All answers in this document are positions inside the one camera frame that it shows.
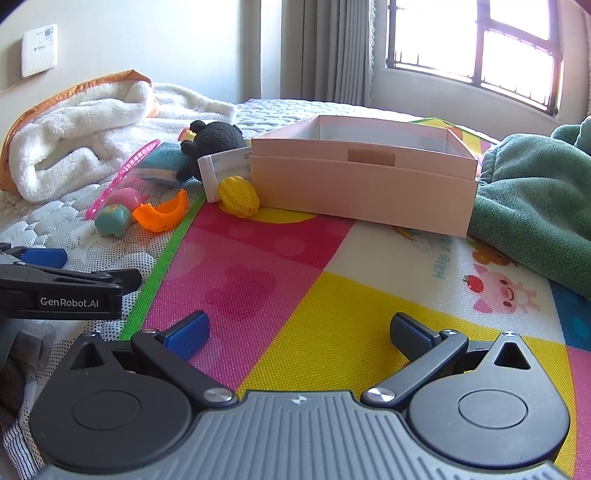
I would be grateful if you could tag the white quilted mattress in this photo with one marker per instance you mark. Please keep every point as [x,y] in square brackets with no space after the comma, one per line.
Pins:
[55,212]

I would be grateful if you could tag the blue tissue packet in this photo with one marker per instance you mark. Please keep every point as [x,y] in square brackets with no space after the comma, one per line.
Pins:
[161,166]

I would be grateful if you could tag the pink plastic scoop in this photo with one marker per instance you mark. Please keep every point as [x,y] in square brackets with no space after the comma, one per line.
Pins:
[141,159]

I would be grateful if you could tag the colourful cartoon play mat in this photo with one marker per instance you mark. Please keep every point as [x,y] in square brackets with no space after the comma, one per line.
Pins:
[286,258]

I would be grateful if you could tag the yellow ribbed brush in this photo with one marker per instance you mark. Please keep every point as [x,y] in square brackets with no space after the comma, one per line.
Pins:
[238,196]

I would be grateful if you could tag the brown framed window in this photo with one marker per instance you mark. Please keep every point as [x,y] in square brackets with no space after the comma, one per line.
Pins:
[461,37]

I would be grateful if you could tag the orange plastic toy piece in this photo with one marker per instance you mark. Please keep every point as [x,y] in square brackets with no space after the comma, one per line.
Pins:
[161,217]

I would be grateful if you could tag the teal toy figure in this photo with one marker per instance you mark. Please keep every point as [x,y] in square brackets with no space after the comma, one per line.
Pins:
[113,220]

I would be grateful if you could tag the grey curtain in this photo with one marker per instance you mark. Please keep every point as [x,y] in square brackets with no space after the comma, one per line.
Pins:
[323,46]

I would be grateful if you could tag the pink cardboard box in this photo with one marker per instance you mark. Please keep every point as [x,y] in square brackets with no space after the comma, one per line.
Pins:
[360,194]

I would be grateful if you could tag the white plastic case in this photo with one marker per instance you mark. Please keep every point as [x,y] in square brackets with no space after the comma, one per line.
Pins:
[221,166]

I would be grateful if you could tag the green fleece blanket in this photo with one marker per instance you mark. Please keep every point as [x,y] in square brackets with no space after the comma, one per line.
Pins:
[531,207]

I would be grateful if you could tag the black plush toy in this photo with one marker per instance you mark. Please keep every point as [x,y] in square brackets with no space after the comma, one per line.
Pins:
[214,138]

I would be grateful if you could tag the white wall box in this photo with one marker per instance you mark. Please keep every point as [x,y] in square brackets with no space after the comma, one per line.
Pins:
[39,50]

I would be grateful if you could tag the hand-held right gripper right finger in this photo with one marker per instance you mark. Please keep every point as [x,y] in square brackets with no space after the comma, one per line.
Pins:
[411,334]

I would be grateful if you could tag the white fleece blanket orange trim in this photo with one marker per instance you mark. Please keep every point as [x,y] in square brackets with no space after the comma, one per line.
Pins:
[69,134]

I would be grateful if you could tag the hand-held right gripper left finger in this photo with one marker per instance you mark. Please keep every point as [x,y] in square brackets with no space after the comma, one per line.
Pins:
[187,337]

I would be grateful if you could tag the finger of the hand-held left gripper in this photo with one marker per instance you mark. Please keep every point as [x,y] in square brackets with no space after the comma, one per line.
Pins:
[44,256]
[115,278]

